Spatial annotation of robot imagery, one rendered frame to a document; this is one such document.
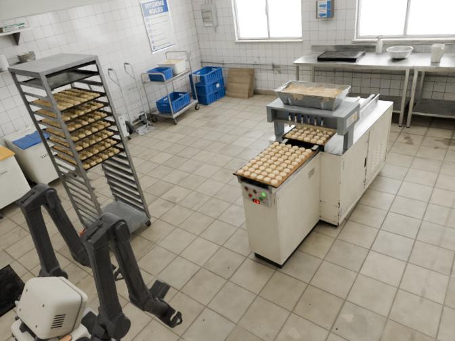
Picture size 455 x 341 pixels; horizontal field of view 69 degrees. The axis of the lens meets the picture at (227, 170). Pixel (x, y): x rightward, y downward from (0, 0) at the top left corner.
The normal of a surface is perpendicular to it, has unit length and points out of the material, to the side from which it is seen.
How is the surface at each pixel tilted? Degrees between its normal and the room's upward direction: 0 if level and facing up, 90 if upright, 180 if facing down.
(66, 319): 90
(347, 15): 90
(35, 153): 92
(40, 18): 90
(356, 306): 0
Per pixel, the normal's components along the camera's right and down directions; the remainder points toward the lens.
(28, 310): -0.53, -0.22
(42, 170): 0.75, 0.23
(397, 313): -0.14, -0.85
